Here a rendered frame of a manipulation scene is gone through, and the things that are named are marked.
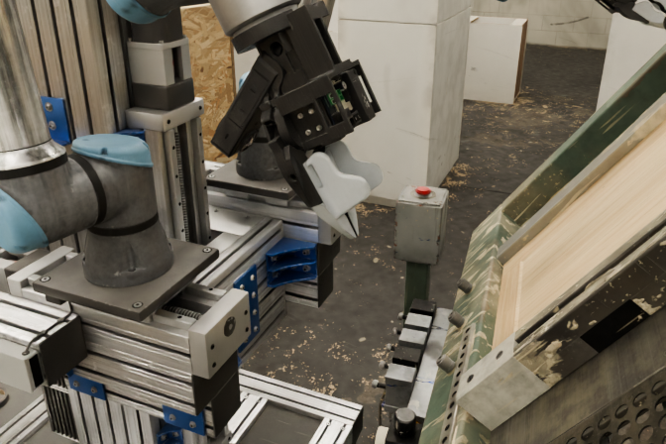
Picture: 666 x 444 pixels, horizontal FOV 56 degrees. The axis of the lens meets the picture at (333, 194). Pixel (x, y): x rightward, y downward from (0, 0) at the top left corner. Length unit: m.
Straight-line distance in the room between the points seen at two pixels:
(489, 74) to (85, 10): 5.19
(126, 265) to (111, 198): 0.13
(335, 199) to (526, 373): 0.48
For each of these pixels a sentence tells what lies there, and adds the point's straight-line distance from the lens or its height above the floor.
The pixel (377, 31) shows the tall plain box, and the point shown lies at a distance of 3.48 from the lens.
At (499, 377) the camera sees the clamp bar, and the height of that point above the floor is 0.99.
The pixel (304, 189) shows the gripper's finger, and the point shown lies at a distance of 0.56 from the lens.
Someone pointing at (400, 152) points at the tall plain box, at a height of 0.37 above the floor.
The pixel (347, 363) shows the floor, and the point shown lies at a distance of 2.52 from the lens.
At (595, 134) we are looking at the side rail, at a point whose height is 1.13.
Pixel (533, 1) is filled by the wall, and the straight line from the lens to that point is 9.23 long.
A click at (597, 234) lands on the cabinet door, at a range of 1.16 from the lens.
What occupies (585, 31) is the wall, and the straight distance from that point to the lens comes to 9.23.
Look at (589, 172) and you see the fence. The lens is 1.34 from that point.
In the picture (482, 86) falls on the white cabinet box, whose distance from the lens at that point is 6.16.
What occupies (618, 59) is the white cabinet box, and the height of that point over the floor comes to 0.70.
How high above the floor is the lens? 1.59
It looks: 24 degrees down
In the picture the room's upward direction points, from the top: straight up
